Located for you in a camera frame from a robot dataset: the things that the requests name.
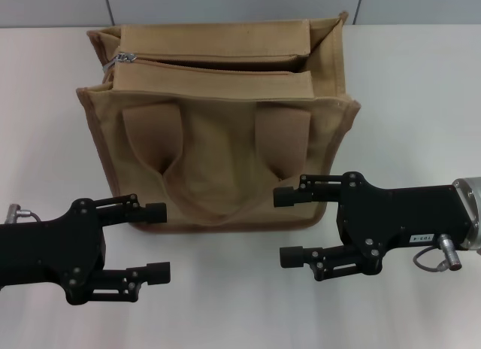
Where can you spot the silver metal zipper slider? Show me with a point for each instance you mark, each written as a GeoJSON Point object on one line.
{"type": "Point", "coordinates": [126, 57]}

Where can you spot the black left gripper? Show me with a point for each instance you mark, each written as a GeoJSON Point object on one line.
{"type": "Point", "coordinates": [49, 247]}

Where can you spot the khaki canvas food bag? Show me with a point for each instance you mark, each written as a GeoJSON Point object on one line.
{"type": "Point", "coordinates": [225, 157]}

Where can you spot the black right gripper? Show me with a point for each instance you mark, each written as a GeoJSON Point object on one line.
{"type": "Point", "coordinates": [394, 217]}

